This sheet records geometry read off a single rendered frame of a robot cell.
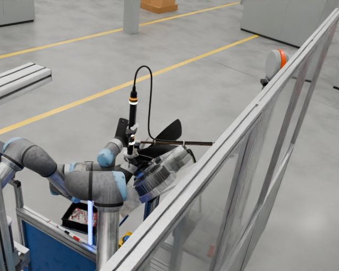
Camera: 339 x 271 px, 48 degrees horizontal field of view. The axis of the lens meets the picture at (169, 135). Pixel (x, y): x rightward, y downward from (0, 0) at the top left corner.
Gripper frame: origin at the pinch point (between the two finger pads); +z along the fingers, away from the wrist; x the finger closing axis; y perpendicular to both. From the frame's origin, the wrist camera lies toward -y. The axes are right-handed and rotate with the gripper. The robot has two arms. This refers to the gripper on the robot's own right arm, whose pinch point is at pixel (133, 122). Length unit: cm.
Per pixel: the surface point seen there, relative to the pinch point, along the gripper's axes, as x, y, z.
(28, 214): -50, 63, -31
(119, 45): -232, 154, 479
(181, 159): 24.2, 34.8, 26.6
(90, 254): -4, 66, -40
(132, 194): 5.5, 44.9, -6.4
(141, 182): 9.1, 36.6, -3.5
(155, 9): -260, 146, 746
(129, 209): 6, 52, -12
